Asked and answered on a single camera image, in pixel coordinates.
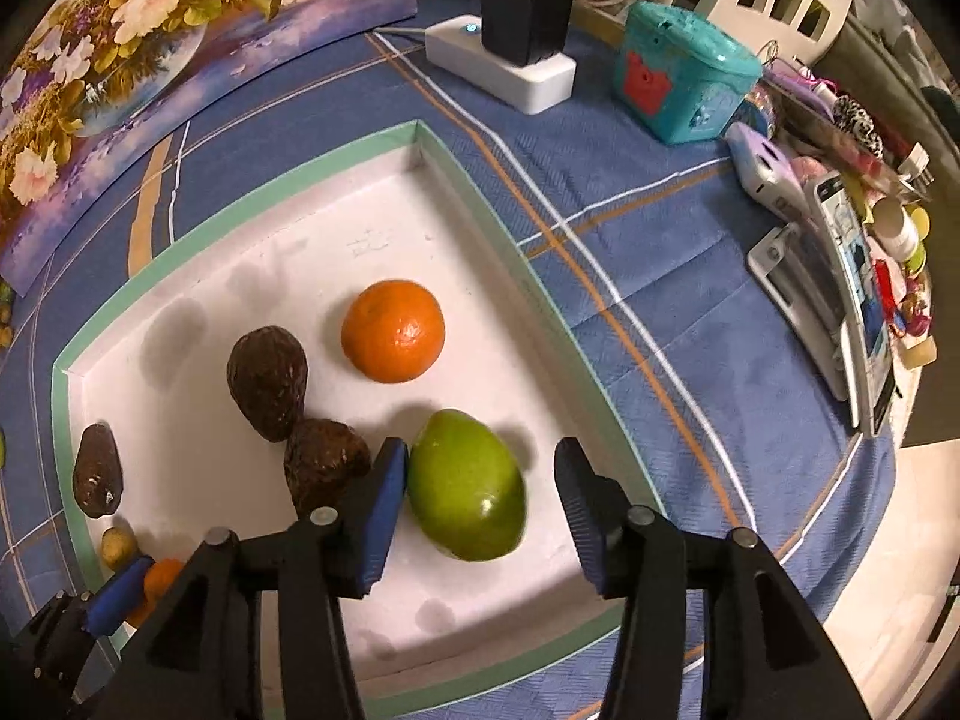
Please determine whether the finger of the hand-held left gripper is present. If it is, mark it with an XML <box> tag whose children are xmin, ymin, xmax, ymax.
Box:
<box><xmin>75</xmin><ymin>555</ymin><xmax>155</xmax><ymax>638</ymax></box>

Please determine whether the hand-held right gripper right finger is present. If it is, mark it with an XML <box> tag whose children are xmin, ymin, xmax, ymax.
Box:
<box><xmin>553</xmin><ymin>436</ymin><xmax>871</xmax><ymax>720</ymax></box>

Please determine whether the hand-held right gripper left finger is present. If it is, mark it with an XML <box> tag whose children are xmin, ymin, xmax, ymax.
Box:
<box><xmin>94</xmin><ymin>436</ymin><xmax>411</xmax><ymax>720</ymax></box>

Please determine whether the small tan longan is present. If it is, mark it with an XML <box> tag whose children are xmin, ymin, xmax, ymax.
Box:
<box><xmin>101</xmin><ymin>526</ymin><xmax>140</xmax><ymax>571</ymax></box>

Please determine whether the small tangerine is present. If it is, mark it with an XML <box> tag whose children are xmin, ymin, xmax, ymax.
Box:
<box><xmin>124</xmin><ymin>559</ymin><xmax>185</xmax><ymax>627</ymax></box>

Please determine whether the pear-shaped dark brown avocado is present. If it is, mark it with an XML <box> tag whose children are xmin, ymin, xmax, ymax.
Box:
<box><xmin>283</xmin><ymin>418</ymin><xmax>372</xmax><ymax>518</ymax></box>

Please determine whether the green mango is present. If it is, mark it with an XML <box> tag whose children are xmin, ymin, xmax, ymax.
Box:
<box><xmin>406</xmin><ymin>409</ymin><xmax>528</xmax><ymax>562</ymax></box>

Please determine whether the small dark brown avocado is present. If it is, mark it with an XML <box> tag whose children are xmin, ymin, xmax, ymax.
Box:
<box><xmin>72</xmin><ymin>424</ymin><xmax>124</xmax><ymax>518</ymax></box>

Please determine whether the large dark brown avocado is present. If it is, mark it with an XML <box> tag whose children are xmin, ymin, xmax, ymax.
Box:
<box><xmin>227</xmin><ymin>325</ymin><xmax>308</xmax><ymax>443</ymax></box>

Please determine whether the large orange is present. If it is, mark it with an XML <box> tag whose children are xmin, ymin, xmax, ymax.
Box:
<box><xmin>341</xmin><ymin>279</ymin><xmax>446</xmax><ymax>383</ymax></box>

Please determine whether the white tray with green rim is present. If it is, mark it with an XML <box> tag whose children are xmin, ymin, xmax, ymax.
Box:
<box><xmin>51</xmin><ymin>120</ymin><xmax>661</xmax><ymax>717</ymax></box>

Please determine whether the blue plaid tablecloth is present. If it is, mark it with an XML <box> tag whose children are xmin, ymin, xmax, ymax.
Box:
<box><xmin>0</xmin><ymin>0</ymin><xmax>897</xmax><ymax>720</ymax></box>

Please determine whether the white lilac handheld device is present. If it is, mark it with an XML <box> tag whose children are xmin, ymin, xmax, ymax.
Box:
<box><xmin>724</xmin><ymin>122</ymin><xmax>807</xmax><ymax>218</ymax></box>

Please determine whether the white small bottle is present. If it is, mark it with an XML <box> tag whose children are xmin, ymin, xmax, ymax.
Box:
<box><xmin>870</xmin><ymin>199</ymin><xmax>920</xmax><ymax>260</ymax></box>

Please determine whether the white power strip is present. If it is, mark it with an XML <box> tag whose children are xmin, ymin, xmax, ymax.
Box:
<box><xmin>373</xmin><ymin>13</ymin><xmax>577</xmax><ymax>116</ymax></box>

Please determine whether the teal plastic box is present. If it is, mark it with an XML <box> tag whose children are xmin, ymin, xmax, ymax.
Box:
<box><xmin>613</xmin><ymin>0</ymin><xmax>764</xmax><ymax>145</ymax></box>

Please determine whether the black white patterned item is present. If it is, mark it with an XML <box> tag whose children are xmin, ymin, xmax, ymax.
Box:
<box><xmin>832</xmin><ymin>94</ymin><xmax>886</xmax><ymax>158</ymax></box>

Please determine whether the black charger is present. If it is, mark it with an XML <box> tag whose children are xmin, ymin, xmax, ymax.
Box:
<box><xmin>480</xmin><ymin>0</ymin><xmax>577</xmax><ymax>68</ymax></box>

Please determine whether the flower painting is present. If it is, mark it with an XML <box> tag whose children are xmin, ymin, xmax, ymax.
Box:
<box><xmin>0</xmin><ymin>0</ymin><xmax>417</xmax><ymax>293</ymax></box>

